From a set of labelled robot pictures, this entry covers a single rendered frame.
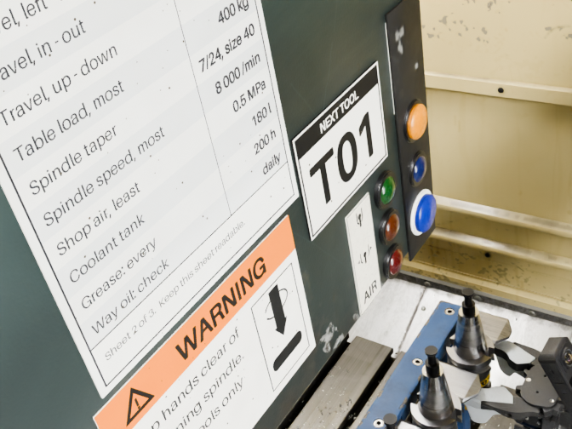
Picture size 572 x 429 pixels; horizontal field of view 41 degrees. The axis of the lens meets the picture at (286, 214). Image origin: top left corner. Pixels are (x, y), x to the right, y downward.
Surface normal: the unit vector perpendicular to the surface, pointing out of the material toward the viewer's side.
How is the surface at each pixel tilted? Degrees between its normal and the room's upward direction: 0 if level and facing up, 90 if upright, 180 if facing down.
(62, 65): 90
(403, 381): 0
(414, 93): 90
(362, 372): 0
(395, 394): 0
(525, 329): 24
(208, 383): 90
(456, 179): 90
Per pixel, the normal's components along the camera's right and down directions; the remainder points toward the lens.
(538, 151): -0.54, 0.57
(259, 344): 0.82, 0.21
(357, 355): -0.17, -0.80
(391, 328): -0.37, -0.50
